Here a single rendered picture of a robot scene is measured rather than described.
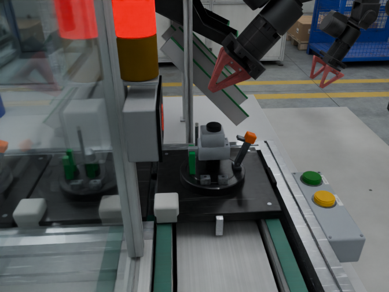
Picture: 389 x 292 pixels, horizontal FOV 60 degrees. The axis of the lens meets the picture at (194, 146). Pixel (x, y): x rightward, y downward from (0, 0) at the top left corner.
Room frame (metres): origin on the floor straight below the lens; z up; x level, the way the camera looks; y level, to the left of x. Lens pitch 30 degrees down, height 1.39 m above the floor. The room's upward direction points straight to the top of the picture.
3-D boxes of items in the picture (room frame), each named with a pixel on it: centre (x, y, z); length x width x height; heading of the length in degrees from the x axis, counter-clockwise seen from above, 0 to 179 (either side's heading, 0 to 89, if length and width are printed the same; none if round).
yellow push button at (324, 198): (0.53, -0.26, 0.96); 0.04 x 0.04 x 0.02
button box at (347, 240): (0.53, -0.26, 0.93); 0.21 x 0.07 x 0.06; 3
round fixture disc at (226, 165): (0.60, -0.04, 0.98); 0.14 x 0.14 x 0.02
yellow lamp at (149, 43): (0.41, 0.07, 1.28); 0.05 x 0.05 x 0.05
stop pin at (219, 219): (0.48, -0.05, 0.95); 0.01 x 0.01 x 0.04; 3
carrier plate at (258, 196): (0.60, -0.04, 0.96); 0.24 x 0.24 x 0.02; 3
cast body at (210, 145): (0.60, -0.03, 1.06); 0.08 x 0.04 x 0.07; 93
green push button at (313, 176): (0.60, -0.25, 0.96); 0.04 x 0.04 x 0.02
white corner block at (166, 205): (0.50, 0.05, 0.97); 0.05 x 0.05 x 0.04; 3
